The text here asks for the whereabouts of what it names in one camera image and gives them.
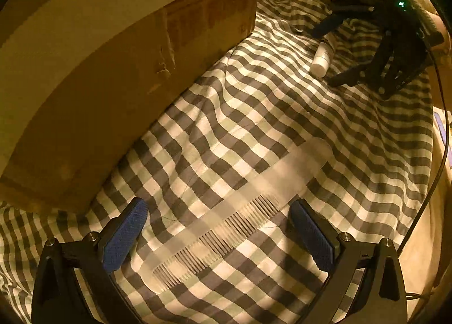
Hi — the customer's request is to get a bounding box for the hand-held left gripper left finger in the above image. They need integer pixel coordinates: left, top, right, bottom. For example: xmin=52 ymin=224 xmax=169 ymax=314
xmin=31 ymin=198 xmax=149 ymax=324

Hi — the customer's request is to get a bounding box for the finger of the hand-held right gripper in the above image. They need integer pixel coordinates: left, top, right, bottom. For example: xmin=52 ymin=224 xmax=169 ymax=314
xmin=311 ymin=0 xmax=386 ymax=40
xmin=327 ymin=28 xmax=425 ymax=100

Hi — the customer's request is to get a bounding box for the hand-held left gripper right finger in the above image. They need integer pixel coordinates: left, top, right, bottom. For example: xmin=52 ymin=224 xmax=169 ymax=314
xmin=289 ymin=199 xmax=408 ymax=324

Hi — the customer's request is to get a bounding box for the white bottle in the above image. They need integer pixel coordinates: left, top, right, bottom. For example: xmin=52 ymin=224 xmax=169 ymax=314
xmin=310 ymin=36 xmax=335 ymax=78

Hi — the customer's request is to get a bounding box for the clear plastic comb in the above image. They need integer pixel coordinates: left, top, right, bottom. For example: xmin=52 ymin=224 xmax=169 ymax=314
xmin=139 ymin=137 xmax=334 ymax=289

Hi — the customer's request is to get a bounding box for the brown cardboard box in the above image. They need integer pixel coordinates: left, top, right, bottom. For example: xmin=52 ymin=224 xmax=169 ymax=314
xmin=0 ymin=0 xmax=262 ymax=215

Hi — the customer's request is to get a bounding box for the grey checkered blanket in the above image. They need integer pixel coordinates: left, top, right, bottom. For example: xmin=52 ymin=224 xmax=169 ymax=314
xmin=0 ymin=0 xmax=436 ymax=324

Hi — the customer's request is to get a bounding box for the purple patterned paper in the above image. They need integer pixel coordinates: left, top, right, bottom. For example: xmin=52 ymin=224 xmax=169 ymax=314
xmin=434 ymin=108 xmax=452 ymax=171

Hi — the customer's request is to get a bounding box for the black cable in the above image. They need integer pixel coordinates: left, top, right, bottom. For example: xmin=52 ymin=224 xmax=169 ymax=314
xmin=395 ymin=42 xmax=452 ymax=305

